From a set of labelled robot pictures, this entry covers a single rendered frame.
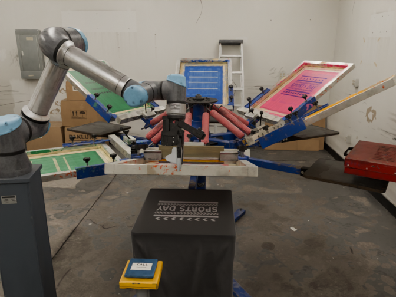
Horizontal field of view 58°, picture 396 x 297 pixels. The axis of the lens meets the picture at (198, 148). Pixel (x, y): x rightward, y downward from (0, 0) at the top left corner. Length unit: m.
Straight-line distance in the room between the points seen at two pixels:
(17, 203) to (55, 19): 5.10
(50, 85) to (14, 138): 0.26
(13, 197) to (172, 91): 0.78
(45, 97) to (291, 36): 4.91
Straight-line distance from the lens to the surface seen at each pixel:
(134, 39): 6.11
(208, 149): 1.93
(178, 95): 1.35
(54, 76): 1.58
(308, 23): 6.14
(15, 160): 1.61
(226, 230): 1.57
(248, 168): 1.36
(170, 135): 1.34
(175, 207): 1.76
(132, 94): 1.25
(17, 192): 1.63
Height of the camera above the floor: 1.72
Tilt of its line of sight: 16 degrees down
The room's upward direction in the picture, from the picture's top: straight up
